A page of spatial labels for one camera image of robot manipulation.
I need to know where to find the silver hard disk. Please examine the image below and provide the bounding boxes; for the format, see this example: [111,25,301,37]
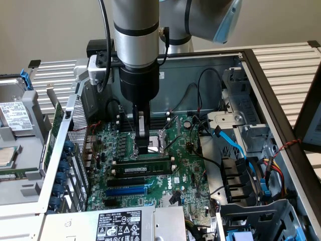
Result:
[0,77,35,138]

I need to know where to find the silver disk bay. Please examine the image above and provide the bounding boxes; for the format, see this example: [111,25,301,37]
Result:
[207,67,275,154]

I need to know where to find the black RAM slot white latches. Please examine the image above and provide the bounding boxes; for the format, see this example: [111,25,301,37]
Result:
[115,112,172,121]
[111,164,176,179]
[111,157,176,168]
[115,117,172,128]

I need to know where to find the red black twisted wire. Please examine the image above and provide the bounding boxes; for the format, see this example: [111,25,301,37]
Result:
[271,139,302,158]
[68,120,104,134]

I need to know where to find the green RAM stick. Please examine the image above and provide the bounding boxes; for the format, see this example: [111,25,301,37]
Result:
[111,160,174,177]
[0,170,29,181]

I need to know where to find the black angled plug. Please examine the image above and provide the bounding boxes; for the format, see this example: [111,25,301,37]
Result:
[169,190,182,205]

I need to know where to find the black box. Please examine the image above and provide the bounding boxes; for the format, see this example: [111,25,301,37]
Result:
[86,39,114,58]

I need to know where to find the long black wire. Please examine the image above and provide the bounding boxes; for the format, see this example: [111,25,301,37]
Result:
[189,114,224,165]

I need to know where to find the silver CPU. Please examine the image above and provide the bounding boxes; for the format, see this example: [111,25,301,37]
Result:
[0,145,22,168]

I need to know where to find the blue plastic clip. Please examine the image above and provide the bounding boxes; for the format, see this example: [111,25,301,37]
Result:
[260,178,272,199]

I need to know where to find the yellow red power wires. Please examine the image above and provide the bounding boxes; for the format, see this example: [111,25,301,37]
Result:
[262,155,289,199]

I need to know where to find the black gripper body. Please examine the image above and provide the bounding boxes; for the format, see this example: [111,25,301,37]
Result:
[118,64,162,104]

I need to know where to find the green graphics card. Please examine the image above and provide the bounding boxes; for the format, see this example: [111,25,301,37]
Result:
[41,84,65,176]

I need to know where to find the silver chipset heatsink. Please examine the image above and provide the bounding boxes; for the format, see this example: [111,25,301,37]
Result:
[161,194,182,207]

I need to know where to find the black framed monitor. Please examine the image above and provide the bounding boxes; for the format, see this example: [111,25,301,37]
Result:
[293,71,321,153]

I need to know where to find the black camera cable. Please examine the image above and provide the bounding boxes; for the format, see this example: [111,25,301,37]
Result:
[96,0,114,92]

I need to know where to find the metal socket cover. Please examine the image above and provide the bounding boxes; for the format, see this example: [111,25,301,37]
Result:
[162,114,182,153]

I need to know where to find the blue SATA wire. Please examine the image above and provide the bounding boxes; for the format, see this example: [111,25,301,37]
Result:
[212,126,255,174]

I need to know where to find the blue expansion slot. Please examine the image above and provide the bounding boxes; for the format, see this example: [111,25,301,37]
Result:
[105,188,147,198]

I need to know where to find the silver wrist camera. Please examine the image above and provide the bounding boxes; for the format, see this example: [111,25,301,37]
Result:
[87,54,114,86]

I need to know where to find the thin black looped wire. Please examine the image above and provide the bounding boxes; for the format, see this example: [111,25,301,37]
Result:
[197,67,224,111]
[171,82,202,113]

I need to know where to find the short black looped wire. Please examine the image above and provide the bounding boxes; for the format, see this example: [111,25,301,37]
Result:
[106,99,126,121]

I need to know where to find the long black expansion slot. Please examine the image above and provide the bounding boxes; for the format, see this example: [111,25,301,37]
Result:
[107,177,146,188]

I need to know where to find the green Dell motherboard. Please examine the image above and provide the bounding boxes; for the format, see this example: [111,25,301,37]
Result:
[85,112,219,241]

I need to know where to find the grey drive cage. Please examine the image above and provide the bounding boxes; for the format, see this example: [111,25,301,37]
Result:
[216,198,305,241]

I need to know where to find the black fan shroud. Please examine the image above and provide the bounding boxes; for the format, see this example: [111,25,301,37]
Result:
[220,156,263,204]

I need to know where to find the silver power supply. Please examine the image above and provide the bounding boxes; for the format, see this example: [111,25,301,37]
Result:
[37,205,188,241]

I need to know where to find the CPU socket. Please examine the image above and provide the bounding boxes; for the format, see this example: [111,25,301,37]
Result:
[129,130,170,160]

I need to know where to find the open PC case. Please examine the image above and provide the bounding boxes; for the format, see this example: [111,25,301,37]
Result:
[37,49,321,241]

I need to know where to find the blue disk caddy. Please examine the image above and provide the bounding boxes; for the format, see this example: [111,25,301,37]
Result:
[19,69,34,91]

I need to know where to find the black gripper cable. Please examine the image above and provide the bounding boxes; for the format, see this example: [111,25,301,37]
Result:
[157,26,172,66]

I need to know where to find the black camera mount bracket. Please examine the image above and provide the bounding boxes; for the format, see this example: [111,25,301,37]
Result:
[96,51,169,69]

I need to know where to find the grey parts rack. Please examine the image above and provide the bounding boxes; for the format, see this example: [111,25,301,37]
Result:
[0,72,55,216]

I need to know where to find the blue card retention clip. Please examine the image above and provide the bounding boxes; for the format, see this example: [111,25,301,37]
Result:
[59,159,72,174]
[64,140,76,154]
[49,197,62,210]
[52,184,65,199]
[55,172,68,186]

